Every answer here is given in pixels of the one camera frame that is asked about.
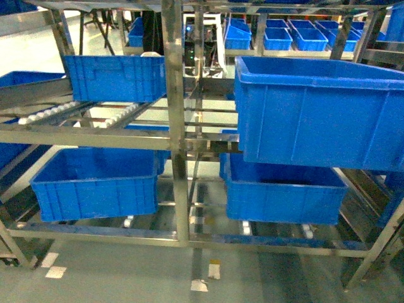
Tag blue crate right lower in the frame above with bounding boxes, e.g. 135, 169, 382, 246
220, 153, 348, 225

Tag white roller track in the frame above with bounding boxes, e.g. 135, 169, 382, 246
18, 101, 80, 125

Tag large blue crate right upper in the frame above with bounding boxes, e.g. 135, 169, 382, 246
234, 56, 403, 172

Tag blue crate left upper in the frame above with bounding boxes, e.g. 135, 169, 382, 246
65, 56, 167, 103

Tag blue crate far left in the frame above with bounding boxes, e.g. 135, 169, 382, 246
0, 71, 66, 88

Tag stainless steel flow rack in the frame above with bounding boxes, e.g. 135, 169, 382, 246
1, 1, 403, 288

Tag blue crate left lower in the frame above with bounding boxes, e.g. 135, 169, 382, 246
30, 147, 158, 222

